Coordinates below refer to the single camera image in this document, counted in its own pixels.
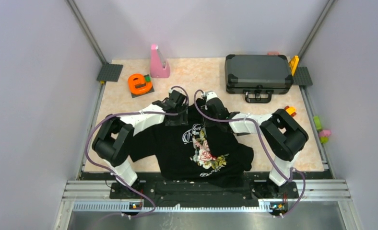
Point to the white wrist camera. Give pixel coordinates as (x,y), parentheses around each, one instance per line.
(209,95)
(176,99)

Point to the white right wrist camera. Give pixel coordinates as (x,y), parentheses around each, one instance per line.
(209,95)

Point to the salmon toy block behind case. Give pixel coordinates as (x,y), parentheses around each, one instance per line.
(273,53)

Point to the dark grey baseplate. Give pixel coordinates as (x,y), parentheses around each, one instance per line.
(302,77)
(110,72)

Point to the green toy block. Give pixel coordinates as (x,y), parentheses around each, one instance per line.
(317,123)

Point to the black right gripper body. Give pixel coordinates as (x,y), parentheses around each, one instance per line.
(209,122)

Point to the yellow toy piece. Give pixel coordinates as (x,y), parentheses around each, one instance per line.
(293,64)

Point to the dark grey baseplate left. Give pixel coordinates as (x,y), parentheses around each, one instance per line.
(110,72)

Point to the black hard carrying case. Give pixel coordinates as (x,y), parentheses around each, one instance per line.
(257,77)

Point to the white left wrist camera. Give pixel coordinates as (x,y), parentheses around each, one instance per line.
(176,99)

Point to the dark grey baseplate right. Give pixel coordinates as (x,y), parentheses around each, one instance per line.
(302,77)

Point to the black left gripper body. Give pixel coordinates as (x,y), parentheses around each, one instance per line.
(180,119)

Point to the pink wedge stand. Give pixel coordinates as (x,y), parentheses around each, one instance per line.
(159,66)

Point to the black printed t-shirt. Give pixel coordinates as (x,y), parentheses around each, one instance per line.
(194,152)

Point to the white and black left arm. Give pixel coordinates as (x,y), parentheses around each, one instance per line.
(113,141)

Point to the aluminium frame rail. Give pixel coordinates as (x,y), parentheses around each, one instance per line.
(94,196)

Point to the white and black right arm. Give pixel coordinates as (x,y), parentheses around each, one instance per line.
(281,137)

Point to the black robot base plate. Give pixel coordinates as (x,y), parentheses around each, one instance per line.
(153,189)

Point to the pink toy block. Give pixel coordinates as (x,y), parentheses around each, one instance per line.
(324,136)

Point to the orange toy car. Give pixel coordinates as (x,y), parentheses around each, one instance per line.
(290,110)

